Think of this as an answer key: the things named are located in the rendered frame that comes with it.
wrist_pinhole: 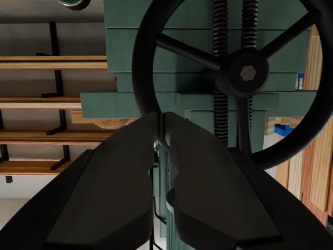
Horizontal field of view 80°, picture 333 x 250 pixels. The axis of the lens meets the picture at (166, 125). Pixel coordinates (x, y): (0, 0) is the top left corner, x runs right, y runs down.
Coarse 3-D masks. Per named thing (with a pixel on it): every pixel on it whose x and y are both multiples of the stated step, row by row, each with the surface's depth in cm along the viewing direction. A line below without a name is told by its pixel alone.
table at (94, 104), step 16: (80, 96) 44; (96, 96) 44; (112, 96) 44; (128, 96) 44; (160, 96) 44; (176, 96) 42; (192, 96) 35; (208, 96) 35; (256, 96) 36; (272, 96) 36; (288, 96) 46; (304, 96) 46; (96, 112) 45; (112, 112) 45; (128, 112) 45; (176, 112) 45; (272, 112) 46; (288, 112) 46; (304, 112) 46
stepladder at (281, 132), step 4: (300, 76) 120; (296, 80) 119; (300, 80) 121; (296, 84) 120; (300, 84) 121; (296, 88) 120; (300, 88) 122; (276, 124) 142; (280, 124) 141; (276, 128) 136; (280, 128) 132; (284, 128) 132; (288, 128) 127; (292, 128) 127; (276, 132) 136; (280, 132) 131; (284, 132) 129; (288, 132) 129
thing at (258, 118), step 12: (192, 120) 36; (204, 120) 36; (228, 120) 36; (252, 120) 37; (264, 120) 37; (228, 132) 37; (252, 132) 37; (264, 132) 37; (228, 144) 37; (252, 144) 38
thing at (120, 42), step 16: (112, 32) 41; (128, 32) 42; (176, 32) 42; (192, 32) 42; (208, 32) 42; (240, 32) 42; (272, 32) 43; (304, 32) 43; (112, 48) 42; (128, 48) 42; (160, 48) 42; (208, 48) 43; (240, 48) 43; (256, 48) 43; (288, 48) 43; (304, 48) 44; (112, 64) 43; (128, 64) 43; (160, 64) 43; (176, 64) 43; (192, 64) 43; (272, 64) 44; (288, 64) 44; (304, 64) 44
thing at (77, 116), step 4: (72, 112) 60; (76, 112) 60; (80, 112) 60; (72, 116) 60; (76, 116) 60; (80, 116) 60; (72, 120) 60; (76, 120) 60; (80, 120) 60; (84, 120) 60; (88, 120) 60; (92, 120) 60; (128, 120) 61; (132, 120) 61
